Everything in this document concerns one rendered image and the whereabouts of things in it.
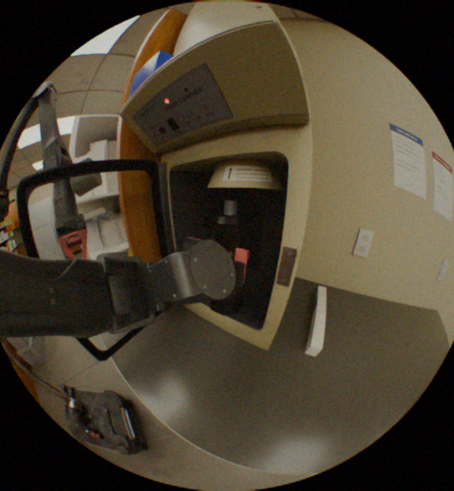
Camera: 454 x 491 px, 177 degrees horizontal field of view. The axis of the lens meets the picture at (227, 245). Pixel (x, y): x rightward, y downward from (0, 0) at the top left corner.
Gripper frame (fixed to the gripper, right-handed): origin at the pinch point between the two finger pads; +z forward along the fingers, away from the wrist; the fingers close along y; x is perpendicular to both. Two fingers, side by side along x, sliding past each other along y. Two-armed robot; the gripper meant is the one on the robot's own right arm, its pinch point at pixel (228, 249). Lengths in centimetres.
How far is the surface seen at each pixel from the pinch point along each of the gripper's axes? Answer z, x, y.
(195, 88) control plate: -14.2, -27.0, -1.9
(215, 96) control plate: -12.5, -25.4, -3.9
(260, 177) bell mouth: -1.9, -15.6, -6.8
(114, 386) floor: -59, 123, 71
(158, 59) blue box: -17.5, -37.5, 5.0
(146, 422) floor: -59, 123, 28
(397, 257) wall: 35, 1, -64
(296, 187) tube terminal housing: -6.3, -13.8, -13.3
